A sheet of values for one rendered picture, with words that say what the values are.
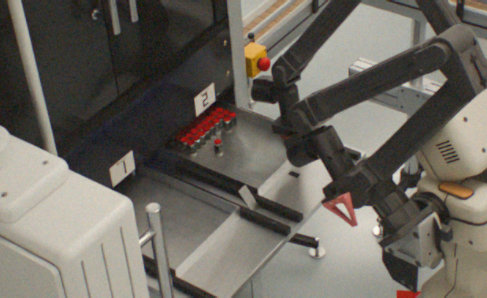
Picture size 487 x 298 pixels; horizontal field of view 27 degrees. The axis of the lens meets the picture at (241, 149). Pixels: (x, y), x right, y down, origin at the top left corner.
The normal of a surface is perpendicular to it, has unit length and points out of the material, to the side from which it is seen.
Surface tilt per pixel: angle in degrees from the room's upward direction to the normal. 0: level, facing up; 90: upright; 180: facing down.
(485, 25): 90
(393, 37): 0
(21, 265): 90
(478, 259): 90
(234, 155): 0
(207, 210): 0
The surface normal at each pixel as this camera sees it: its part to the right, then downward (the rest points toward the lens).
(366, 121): -0.07, -0.78
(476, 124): 0.48, -0.22
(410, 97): -0.58, 0.54
